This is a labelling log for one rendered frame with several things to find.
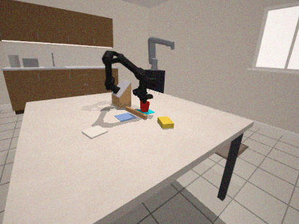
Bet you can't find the cream flat pad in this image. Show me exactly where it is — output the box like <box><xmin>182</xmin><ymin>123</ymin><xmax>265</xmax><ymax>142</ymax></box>
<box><xmin>82</xmin><ymin>125</ymin><xmax>108</xmax><ymax>139</ymax></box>

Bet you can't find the tan wooden bar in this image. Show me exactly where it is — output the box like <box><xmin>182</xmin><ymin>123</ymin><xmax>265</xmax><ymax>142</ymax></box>
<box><xmin>125</xmin><ymin>106</ymin><xmax>147</xmax><ymax>120</ymax></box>

